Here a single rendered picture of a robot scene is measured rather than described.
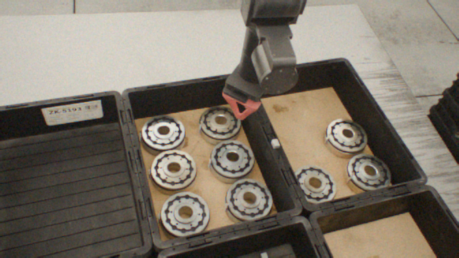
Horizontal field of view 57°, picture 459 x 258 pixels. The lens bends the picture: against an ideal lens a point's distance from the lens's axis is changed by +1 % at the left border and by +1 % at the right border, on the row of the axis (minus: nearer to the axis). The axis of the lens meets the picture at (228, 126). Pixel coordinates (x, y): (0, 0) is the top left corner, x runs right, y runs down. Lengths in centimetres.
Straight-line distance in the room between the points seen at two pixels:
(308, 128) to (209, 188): 32
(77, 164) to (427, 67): 229
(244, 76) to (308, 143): 42
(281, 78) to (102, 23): 102
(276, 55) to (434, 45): 252
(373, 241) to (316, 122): 33
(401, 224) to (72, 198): 73
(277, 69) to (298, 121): 53
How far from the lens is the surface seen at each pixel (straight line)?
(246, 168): 97
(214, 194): 96
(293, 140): 108
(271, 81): 61
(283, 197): 91
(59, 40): 150
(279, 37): 62
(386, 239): 102
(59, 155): 104
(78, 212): 96
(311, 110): 116
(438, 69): 290
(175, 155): 97
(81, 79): 136
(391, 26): 307
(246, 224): 82
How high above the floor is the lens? 167
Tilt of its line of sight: 52 degrees down
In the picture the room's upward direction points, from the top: 11 degrees clockwise
